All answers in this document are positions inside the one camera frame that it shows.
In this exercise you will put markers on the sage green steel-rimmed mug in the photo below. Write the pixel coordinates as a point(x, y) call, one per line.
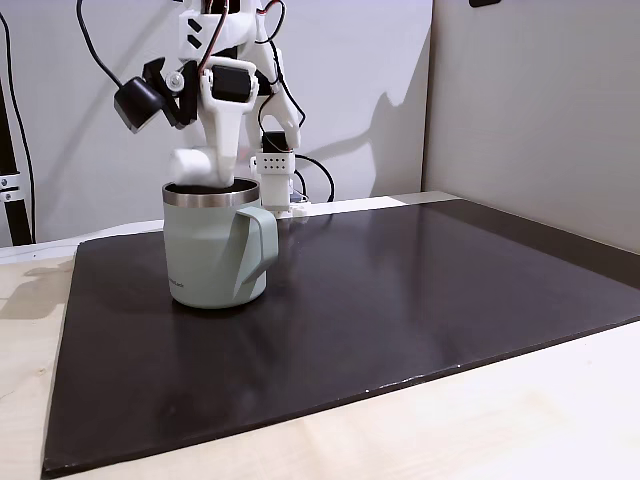
point(212, 245)

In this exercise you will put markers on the black table mat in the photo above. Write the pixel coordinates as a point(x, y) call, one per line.
point(320, 325)

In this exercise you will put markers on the black camera box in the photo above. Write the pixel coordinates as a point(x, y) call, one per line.
point(142, 100)

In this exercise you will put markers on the black stand with white bracket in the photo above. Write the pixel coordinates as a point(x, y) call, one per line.
point(11, 190)

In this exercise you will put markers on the black wall fixture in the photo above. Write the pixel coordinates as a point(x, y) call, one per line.
point(484, 2)

